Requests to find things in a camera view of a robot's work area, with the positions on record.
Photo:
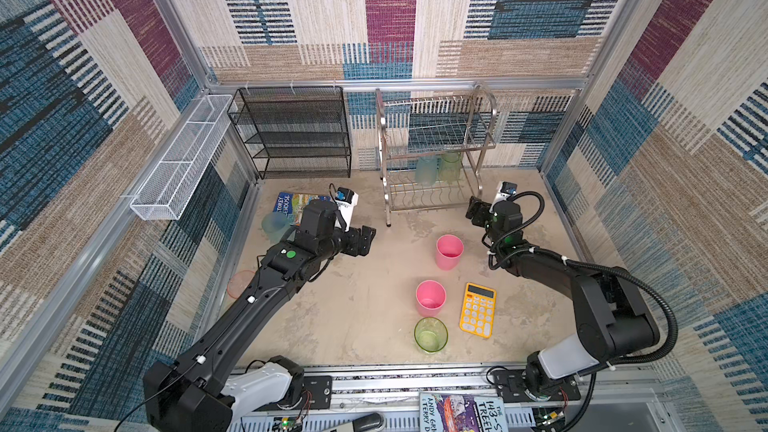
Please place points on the black mesh shelf rack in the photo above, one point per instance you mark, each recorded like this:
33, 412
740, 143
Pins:
294, 132

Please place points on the silver wire dish rack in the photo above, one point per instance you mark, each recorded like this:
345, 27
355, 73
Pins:
409, 128

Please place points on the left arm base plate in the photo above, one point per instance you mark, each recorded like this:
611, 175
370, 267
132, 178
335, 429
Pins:
315, 394

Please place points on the pink cup near rack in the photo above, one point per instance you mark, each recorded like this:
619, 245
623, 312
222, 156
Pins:
449, 250

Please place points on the pink cup centre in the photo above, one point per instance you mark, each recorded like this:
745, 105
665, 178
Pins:
431, 297

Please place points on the teal translucent cup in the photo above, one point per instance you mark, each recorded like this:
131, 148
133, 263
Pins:
426, 172

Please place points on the yellow calculator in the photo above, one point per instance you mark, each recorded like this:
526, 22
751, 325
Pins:
478, 310

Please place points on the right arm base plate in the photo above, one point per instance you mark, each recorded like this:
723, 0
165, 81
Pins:
513, 386

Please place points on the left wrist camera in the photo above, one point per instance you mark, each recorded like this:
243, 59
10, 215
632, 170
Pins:
345, 200

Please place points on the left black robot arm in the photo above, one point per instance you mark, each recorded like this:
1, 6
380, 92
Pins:
199, 391

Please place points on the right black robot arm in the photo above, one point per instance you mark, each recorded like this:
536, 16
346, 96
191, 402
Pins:
619, 319

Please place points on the white wire wall basket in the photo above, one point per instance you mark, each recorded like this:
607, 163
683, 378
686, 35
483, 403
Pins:
165, 194

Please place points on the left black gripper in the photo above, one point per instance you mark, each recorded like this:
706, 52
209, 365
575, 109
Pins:
358, 241

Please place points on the blue picture book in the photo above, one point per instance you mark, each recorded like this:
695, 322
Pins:
292, 204

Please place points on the green translucent cup front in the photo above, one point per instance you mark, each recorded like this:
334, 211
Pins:
430, 335

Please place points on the purple treehouse book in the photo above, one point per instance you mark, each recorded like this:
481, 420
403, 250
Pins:
461, 413

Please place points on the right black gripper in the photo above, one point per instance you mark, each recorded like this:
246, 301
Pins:
478, 209

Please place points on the green translucent cup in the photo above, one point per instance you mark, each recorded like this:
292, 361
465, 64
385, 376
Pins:
450, 167
430, 335

